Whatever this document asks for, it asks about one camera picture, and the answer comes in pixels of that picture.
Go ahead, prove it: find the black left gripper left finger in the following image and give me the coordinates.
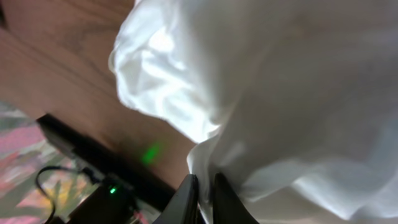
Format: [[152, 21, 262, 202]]
[[153, 174, 199, 224]]

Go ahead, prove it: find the colourful patterned floor mat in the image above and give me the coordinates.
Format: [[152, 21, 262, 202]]
[[1, 102, 96, 223]]

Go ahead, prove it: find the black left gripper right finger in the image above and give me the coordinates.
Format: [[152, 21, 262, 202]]
[[213, 173, 259, 224]]

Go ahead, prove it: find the white printed t-shirt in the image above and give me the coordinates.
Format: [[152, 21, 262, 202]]
[[109, 0, 397, 223]]

